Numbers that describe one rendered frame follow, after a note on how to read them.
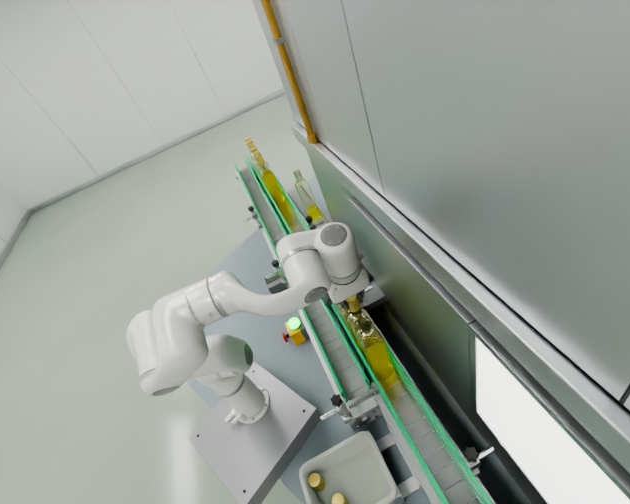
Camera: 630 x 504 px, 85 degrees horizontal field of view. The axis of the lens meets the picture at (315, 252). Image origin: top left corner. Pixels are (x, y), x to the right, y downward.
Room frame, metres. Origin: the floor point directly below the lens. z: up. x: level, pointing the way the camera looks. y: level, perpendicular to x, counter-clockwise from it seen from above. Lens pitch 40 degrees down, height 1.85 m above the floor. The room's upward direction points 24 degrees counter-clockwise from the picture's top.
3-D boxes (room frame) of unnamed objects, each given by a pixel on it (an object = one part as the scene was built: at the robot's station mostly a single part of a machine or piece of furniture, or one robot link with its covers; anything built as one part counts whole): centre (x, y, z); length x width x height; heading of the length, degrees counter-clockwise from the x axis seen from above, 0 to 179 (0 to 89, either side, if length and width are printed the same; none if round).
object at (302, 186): (1.37, -0.07, 1.01); 0.06 x 0.06 x 0.26; 0
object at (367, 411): (0.44, 0.06, 0.85); 0.09 x 0.04 x 0.07; 95
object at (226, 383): (0.64, 0.39, 1.04); 0.13 x 0.10 x 0.16; 77
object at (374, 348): (0.52, -0.04, 0.99); 0.06 x 0.06 x 0.21; 5
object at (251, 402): (0.63, 0.41, 0.89); 0.16 x 0.13 x 0.15; 120
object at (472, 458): (0.21, -0.15, 0.94); 0.07 x 0.04 x 0.13; 95
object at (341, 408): (0.43, 0.08, 0.95); 0.17 x 0.03 x 0.12; 95
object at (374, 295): (1.23, -0.08, 0.84); 0.95 x 0.09 x 0.11; 5
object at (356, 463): (0.31, 0.17, 0.80); 0.22 x 0.17 x 0.09; 95
